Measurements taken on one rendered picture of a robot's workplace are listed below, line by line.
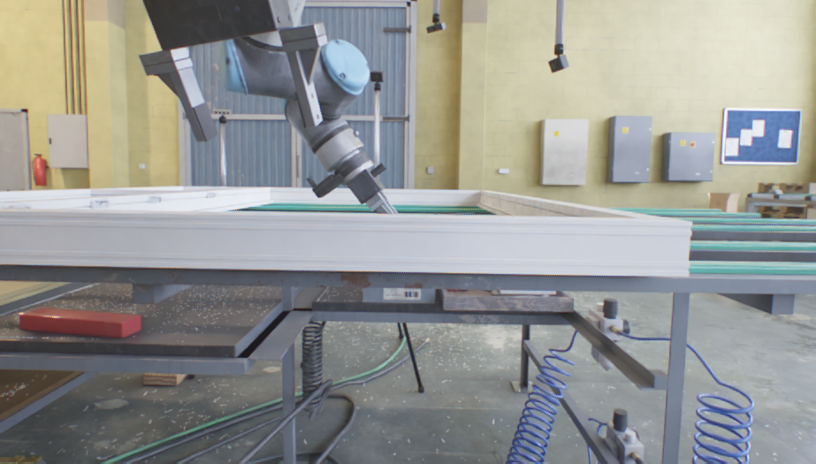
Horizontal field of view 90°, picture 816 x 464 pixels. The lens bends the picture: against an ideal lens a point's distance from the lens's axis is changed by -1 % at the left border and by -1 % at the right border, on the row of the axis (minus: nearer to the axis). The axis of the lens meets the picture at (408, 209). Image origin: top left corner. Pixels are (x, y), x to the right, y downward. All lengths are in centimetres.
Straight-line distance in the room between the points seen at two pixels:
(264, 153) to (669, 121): 691
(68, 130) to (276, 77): 839
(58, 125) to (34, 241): 843
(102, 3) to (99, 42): 61
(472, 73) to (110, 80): 586
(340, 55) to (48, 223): 47
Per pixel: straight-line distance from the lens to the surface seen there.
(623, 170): 773
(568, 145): 739
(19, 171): 986
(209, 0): 48
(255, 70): 68
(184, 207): 138
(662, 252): 61
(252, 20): 47
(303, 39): 46
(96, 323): 128
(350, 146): 80
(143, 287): 73
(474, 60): 703
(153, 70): 54
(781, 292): 77
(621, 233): 58
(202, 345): 112
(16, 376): 200
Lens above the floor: 98
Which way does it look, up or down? 4 degrees down
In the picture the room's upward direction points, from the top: 1 degrees clockwise
